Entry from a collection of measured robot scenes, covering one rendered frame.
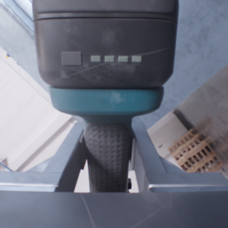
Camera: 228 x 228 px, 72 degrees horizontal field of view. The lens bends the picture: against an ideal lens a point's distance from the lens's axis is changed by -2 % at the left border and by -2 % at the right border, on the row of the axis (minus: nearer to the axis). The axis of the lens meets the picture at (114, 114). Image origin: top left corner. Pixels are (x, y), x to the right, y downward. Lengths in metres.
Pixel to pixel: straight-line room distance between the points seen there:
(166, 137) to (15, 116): 5.04
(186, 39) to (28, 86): 5.44
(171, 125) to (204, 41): 5.24
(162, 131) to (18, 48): 5.36
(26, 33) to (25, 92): 5.51
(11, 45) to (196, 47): 0.32
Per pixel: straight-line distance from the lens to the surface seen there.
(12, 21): 0.30
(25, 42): 0.29
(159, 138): 5.61
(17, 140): 6.55
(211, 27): 0.37
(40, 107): 5.71
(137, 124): 0.15
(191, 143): 5.42
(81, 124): 0.15
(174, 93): 0.34
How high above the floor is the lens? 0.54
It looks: 11 degrees up
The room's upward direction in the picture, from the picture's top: 131 degrees counter-clockwise
